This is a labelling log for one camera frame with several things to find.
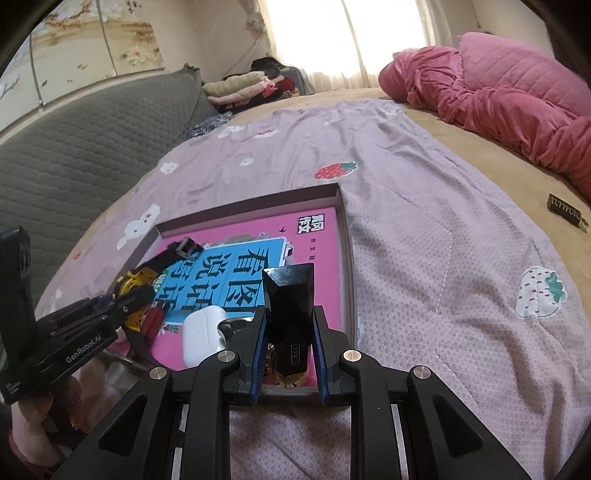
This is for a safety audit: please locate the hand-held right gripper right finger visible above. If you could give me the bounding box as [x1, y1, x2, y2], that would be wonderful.
[311, 305, 532, 480]

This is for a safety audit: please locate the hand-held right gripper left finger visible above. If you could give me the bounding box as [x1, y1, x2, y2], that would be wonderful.
[55, 305, 269, 480]

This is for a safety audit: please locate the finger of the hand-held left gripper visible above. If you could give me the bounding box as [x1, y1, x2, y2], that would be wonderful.
[39, 284, 155, 335]

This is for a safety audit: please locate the black and yellow wristwatch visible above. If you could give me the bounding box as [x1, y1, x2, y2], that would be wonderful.
[113, 236, 204, 365]

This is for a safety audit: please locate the red and black lighter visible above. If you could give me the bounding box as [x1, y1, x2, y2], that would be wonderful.
[145, 302, 169, 335]

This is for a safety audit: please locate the white earbuds case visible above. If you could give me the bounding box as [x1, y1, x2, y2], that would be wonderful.
[181, 307, 229, 369]

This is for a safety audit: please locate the black faceted bottle gold cap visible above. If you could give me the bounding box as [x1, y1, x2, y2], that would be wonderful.
[262, 264, 317, 388]

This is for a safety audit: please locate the shallow brown cardboard box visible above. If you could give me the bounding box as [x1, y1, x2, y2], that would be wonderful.
[106, 182, 360, 398]

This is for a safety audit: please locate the person's left hand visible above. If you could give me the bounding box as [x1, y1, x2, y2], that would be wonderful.
[8, 376, 70, 469]

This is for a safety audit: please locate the pink and blue book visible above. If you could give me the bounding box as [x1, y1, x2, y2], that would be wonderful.
[117, 203, 345, 386]

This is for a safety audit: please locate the purple printed bed sheet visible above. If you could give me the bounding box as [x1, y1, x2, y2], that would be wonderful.
[34, 99, 591, 480]

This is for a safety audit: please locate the grey quilted headboard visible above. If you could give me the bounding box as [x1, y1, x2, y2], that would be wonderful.
[0, 65, 220, 305]

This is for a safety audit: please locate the dark floral cloth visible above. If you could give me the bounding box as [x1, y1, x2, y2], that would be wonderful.
[185, 113, 232, 139]

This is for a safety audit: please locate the pile of folded clothes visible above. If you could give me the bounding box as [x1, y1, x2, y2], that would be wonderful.
[202, 56, 305, 114]

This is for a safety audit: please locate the pink quilted comforter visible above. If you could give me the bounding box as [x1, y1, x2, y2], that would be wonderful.
[379, 31, 591, 206]

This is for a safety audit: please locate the sheer window curtain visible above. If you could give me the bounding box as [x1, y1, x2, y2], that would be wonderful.
[259, 0, 462, 93]

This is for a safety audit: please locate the floral wall painting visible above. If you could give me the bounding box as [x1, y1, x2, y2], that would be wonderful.
[0, 0, 167, 134]

